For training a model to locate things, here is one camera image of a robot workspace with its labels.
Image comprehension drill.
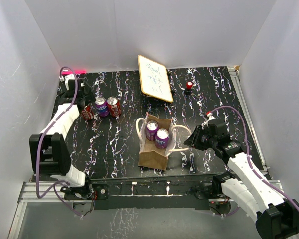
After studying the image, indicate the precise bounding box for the red cola can front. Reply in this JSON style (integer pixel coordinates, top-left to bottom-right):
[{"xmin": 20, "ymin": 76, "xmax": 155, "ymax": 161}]
[{"xmin": 81, "ymin": 105, "xmax": 94, "ymax": 121}]

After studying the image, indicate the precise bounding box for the purple cable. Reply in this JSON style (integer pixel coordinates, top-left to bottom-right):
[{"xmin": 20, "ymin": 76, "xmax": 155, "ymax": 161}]
[
  {"xmin": 210, "ymin": 105, "xmax": 299, "ymax": 231},
  {"xmin": 34, "ymin": 66, "xmax": 95, "ymax": 217}
]

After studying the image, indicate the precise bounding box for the canvas tote bag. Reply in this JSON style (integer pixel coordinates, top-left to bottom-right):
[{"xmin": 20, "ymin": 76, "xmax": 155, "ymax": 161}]
[{"xmin": 135, "ymin": 113, "xmax": 191, "ymax": 171}]

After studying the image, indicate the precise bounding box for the pink tape strip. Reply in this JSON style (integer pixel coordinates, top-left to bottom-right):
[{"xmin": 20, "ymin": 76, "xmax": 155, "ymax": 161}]
[{"xmin": 61, "ymin": 70, "xmax": 86, "ymax": 75}]

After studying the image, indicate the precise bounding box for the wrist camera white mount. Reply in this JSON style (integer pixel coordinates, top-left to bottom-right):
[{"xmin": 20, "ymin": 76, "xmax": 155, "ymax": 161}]
[
  {"xmin": 203, "ymin": 111, "xmax": 218, "ymax": 127},
  {"xmin": 59, "ymin": 73, "xmax": 77, "ymax": 91}
]

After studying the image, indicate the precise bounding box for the purple soda can back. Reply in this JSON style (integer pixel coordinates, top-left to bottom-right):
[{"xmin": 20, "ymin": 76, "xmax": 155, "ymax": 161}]
[{"xmin": 145, "ymin": 120, "xmax": 159, "ymax": 141}]

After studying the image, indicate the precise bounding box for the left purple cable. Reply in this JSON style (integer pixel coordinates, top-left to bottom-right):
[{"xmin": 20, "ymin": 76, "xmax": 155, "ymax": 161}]
[{"xmin": 34, "ymin": 66, "xmax": 95, "ymax": 217}]

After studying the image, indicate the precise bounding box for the white board with wooden frame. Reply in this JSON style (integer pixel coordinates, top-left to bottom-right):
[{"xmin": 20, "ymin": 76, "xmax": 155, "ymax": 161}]
[{"xmin": 138, "ymin": 55, "xmax": 173, "ymax": 103}]

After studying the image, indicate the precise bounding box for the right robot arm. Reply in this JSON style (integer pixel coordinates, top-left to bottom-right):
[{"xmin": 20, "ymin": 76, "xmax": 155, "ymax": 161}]
[{"xmin": 184, "ymin": 119, "xmax": 299, "ymax": 239}]

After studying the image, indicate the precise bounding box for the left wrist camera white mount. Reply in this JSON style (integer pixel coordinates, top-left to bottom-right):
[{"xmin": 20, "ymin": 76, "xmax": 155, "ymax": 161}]
[{"xmin": 59, "ymin": 73, "xmax": 77, "ymax": 91}]

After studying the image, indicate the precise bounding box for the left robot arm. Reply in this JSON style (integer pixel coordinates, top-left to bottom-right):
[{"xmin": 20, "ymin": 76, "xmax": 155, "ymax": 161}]
[{"xmin": 29, "ymin": 74, "xmax": 95, "ymax": 199}]

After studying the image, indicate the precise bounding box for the purple soda can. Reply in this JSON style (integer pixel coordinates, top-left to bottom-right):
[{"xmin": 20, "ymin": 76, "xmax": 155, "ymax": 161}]
[
  {"xmin": 145, "ymin": 120, "xmax": 159, "ymax": 141},
  {"xmin": 95, "ymin": 96, "xmax": 109, "ymax": 117},
  {"xmin": 155, "ymin": 128, "xmax": 169, "ymax": 149}
]

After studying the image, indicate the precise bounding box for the red cola can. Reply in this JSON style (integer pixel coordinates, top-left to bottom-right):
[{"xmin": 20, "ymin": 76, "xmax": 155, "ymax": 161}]
[
  {"xmin": 81, "ymin": 105, "xmax": 94, "ymax": 121},
  {"xmin": 107, "ymin": 96, "xmax": 121, "ymax": 117}
]

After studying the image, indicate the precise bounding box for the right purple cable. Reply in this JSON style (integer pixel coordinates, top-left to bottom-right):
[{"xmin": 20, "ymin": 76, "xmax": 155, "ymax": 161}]
[{"xmin": 210, "ymin": 105, "xmax": 299, "ymax": 231}]

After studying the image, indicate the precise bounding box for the red emergency button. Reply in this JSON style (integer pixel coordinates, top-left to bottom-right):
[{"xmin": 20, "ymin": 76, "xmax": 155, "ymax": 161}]
[{"xmin": 185, "ymin": 81, "xmax": 193, "ymax": 95}]

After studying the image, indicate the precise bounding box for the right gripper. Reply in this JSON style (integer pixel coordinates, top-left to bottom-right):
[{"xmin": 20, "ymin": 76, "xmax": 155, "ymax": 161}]
[{"xmin": 184, "ymin": 125, "xmax": 217, "ymax": 150}]

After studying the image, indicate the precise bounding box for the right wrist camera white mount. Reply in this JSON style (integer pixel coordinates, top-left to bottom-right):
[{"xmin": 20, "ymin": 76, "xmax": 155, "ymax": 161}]
[{"xmin": 203, "ymin": 111, "xmax": 218, "ymax": 127}]

